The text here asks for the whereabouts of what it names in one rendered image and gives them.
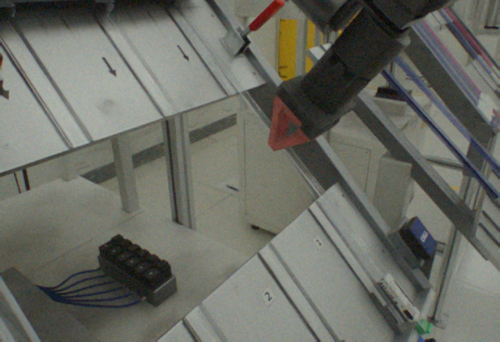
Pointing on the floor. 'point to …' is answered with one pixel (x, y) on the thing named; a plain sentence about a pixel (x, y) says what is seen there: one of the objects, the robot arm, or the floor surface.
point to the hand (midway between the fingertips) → (277, 141)
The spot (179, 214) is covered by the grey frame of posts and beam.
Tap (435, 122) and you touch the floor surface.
